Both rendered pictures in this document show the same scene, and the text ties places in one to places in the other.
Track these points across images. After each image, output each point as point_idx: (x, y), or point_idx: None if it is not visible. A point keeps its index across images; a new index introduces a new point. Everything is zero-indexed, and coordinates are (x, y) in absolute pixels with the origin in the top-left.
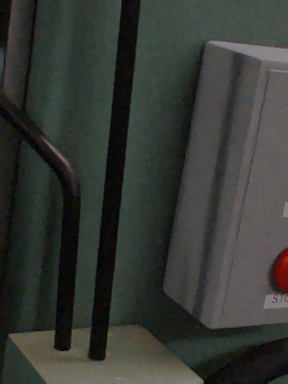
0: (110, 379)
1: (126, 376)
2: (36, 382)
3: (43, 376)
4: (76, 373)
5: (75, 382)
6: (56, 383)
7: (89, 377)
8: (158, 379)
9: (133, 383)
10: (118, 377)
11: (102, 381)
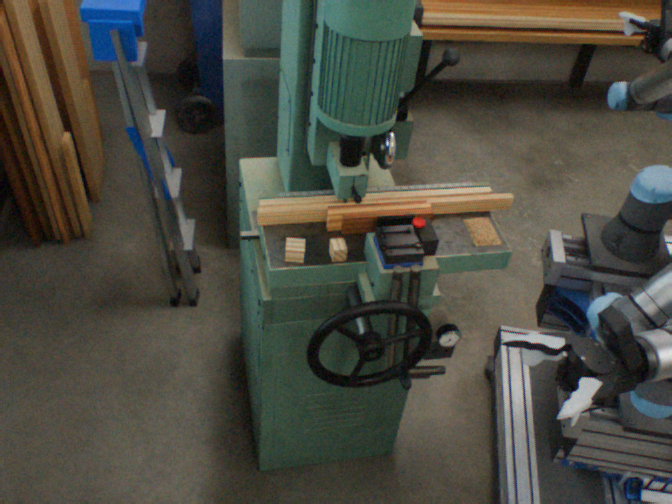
0: (413, 28)
1: (412, 26)
2: (410, 38)
3: (412, 35)
4: (411, 31)
5: (415, 32)
6: (416, 34)
7: (413, 30)
8: (413, 23)
9: (415, 26)
10: (412, 27)
11: (414, 29)
